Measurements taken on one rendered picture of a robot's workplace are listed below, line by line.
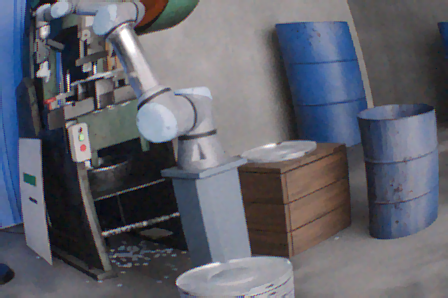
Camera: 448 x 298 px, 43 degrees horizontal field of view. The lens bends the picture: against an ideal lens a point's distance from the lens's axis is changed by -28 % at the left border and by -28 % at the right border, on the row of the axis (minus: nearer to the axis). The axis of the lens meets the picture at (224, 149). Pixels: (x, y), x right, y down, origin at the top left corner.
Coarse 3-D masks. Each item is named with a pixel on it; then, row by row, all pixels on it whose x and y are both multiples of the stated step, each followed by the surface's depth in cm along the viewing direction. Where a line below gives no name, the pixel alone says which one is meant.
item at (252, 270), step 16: (192, 272) 179; (208, 272) 177; (224, 272) 174; (240, 272) 172; (256, 272) 169; (272, 272) 168; (288, 272) 164; (192, 288) 165; (208, 288) 163; (224, 288) 162; (240, 288) 160; (256, 288) 157
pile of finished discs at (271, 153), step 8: (272, 144) 294; (288, 144) 290; (296, 144) 287; (304, 144) 284; (312, 144) 281; (248, 152) 288; (256, 152) 285; (264, 152) 279; (272, 152) 276; (280, 152) 274; (288, 152) 273; (296, 152) 266; (304, 152) 271; (248, 160) 272; (256, 160) 269; (264, 160) 267; (272, 160) 266; (280, 160) 266
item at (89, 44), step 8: (88, 16) 275; (88, 24) 275; (88, 32) 275; (80, 40) 274; (88, 40) 273; (96, 40) 276; (104, 40) 282; (72, 48) 280; (80, 48) 274; (88, 48) 274; (96, 48) 277; (104, 48) 282; (72, 56) 281; (80, 56) 275
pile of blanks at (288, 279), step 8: (280, 280) 161; (288, 280) 165; (264, 288) 158; (272, 288) 160; (280, 288) 161; (288, 288) 164; (184, 296) 164; (192, 296) 162; (200, 296) 159; (208, 296) 158; (216, 296) 157; (224, 296) 156; (232, 296) 157; (240, 296) 158; (248, 296) 157; (256, 296) 157; (264, 296) 158; (272, 296) 159; (280, 296) 162; (288, 296) 164
